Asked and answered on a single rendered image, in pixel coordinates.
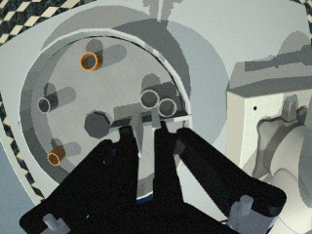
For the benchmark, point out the bronze ring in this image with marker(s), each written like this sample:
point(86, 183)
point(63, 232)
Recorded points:
point(57, 155)
point(84, 61)

